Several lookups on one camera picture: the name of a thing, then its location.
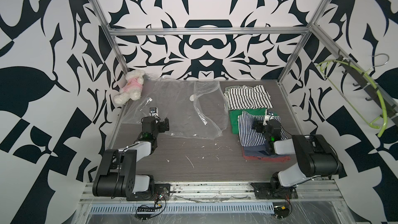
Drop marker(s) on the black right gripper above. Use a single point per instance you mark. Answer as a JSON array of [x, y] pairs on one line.
[[260, 125]]

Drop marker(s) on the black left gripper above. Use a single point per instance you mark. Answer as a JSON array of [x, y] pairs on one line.
[[163, 126]]

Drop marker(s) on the blue white striped garment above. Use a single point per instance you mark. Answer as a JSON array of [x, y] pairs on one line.
[[249, 137]]

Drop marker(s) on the red t-shirt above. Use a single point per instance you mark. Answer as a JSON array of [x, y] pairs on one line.
[[256, 155]]

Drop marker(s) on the clear plastic vacuum bag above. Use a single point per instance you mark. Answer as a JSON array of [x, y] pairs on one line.
[[204, 118]]

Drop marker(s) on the black white striped garment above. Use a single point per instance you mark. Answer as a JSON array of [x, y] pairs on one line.
[[246, 97]]

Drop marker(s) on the navy blue t-shirt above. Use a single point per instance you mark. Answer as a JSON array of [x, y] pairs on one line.
[[260, 148]]

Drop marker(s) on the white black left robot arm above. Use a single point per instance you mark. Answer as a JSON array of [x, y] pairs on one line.
[[116, 176]]

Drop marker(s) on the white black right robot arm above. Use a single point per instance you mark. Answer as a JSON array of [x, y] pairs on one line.
[[315, 157]]

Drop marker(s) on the white round bag valve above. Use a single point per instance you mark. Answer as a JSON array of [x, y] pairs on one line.
[[193, 97]]

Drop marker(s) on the white teddy bear pink shirt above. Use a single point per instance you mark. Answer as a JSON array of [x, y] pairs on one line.
[[132, 89]]

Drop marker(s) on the black connector block right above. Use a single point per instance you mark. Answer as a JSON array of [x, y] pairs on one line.
[[281, 212]]

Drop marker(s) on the black connector block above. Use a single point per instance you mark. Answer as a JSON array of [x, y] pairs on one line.
[[281, 212], [144, 212]]

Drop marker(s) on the black connector block left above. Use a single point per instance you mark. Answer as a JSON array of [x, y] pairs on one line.
[[144, 212]]

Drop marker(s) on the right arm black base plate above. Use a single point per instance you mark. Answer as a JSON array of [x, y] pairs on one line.
[[267, 191]]

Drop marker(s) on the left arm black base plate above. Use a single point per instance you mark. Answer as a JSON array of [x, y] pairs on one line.
[[155, 191]]

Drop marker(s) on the aluminium frame rail front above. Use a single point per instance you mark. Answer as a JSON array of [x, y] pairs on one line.
[[232, 191]]

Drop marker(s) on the white slotted cable duct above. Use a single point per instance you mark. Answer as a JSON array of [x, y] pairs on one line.
[[190, 208]]

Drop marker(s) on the green wire clothes hanger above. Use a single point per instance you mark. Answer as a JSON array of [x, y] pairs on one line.
[[326, 68]]

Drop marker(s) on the aluminium frame back crossbar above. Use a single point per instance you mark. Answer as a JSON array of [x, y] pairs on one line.
[[209, 31]]

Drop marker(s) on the black wall hook rack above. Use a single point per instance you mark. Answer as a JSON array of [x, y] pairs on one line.
[[361, 82]]

